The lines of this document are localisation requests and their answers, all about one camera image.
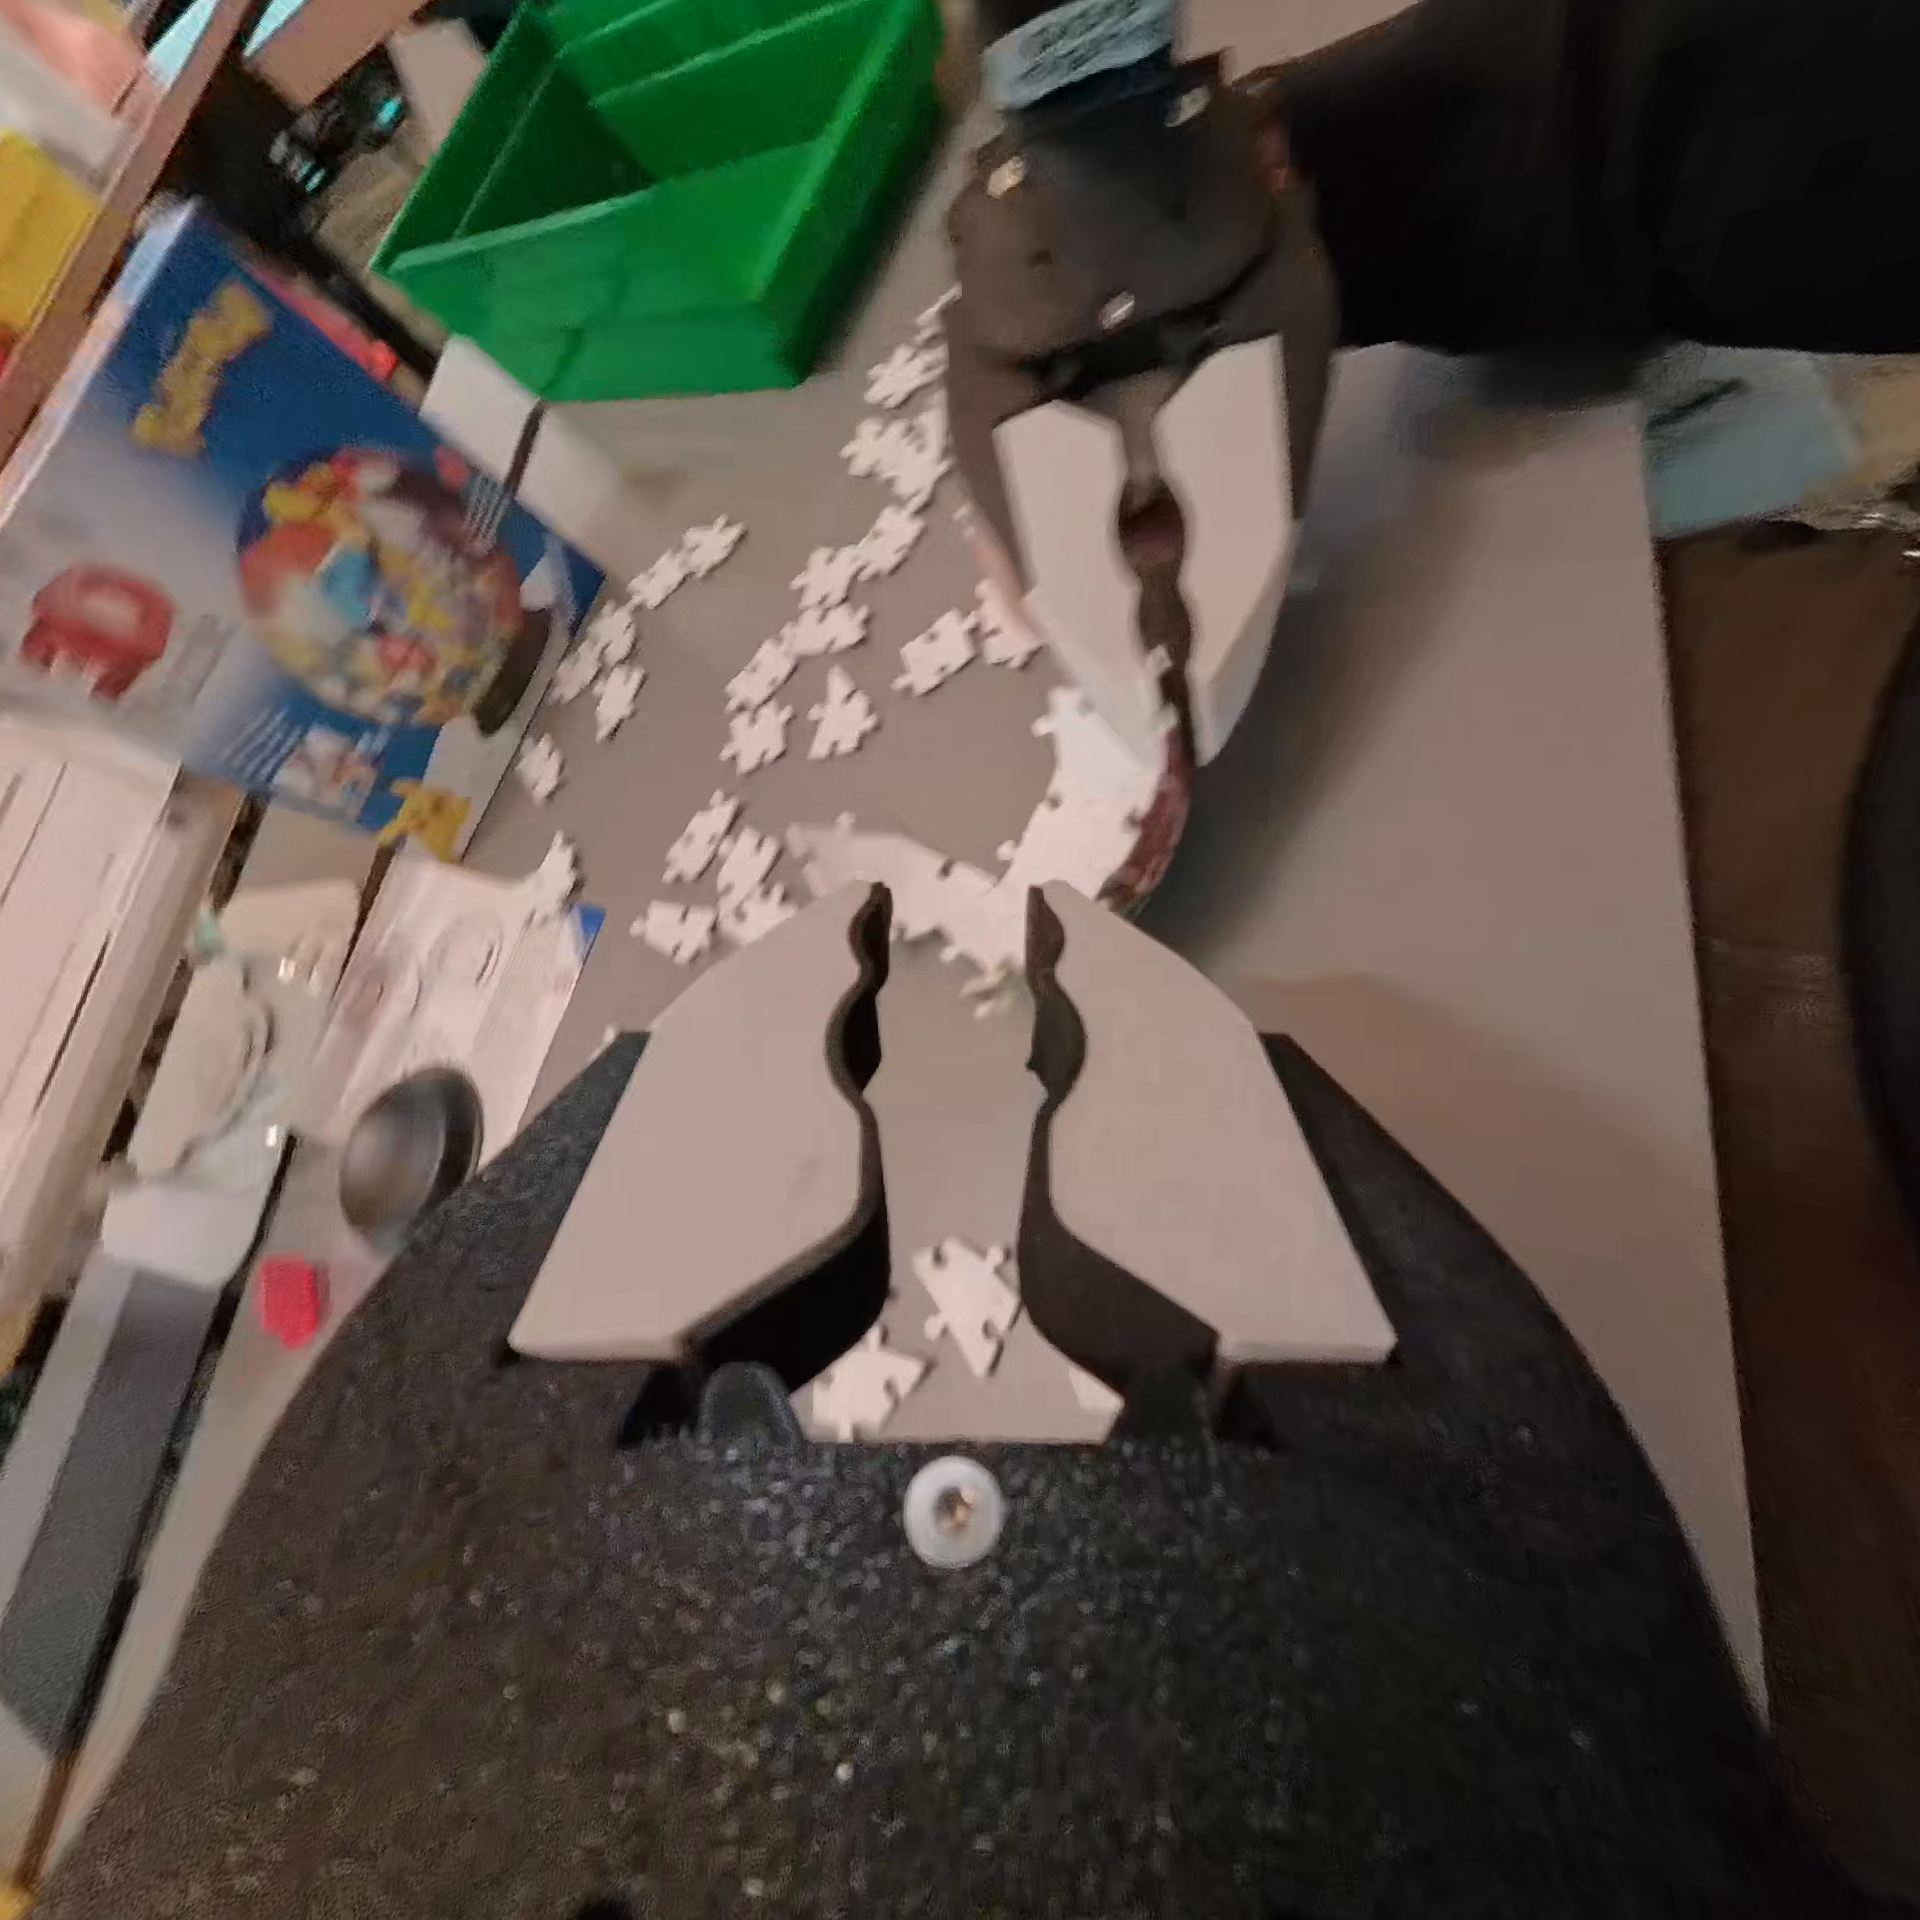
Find puzzle pieces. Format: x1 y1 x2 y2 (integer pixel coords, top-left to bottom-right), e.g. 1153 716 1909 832
510 285 1126 1441

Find clear plastic bag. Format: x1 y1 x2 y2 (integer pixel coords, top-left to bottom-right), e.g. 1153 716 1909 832
128 884 354 1201

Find pale blue sheet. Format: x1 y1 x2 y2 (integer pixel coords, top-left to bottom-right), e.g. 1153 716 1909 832
1633 358 1863 535

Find partly built puzzle ball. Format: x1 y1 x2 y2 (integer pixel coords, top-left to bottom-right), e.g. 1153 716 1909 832
960 503 1202 922

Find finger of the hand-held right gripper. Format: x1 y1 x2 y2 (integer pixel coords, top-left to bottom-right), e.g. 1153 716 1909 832
993 397 1185 722
1152 336 1297 764

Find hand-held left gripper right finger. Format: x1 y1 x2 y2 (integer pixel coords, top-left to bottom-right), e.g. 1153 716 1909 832
1016 882 1400 1420

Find round metal dish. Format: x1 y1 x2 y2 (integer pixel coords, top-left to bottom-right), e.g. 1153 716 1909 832
336 1068 485 1250

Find white storage box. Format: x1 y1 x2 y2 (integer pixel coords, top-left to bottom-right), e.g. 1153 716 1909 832
0 719 242 1277

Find blue puzzle ball box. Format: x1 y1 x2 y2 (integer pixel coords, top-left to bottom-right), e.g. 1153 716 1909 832
0 193 608 864

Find wooden shelf frame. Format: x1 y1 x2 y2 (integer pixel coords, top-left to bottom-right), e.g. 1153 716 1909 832
0 0 255 452

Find green plastic bin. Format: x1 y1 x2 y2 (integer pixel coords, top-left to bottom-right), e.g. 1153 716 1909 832
368 0 945 405

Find yellow box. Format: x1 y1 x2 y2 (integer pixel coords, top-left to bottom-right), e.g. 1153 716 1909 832
0 135 96 336

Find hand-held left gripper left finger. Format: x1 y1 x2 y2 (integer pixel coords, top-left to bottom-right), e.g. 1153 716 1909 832
507 882 895 1397

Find white folded instruction leaflet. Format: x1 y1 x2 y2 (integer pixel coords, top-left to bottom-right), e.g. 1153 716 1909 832
321 854 606 1119

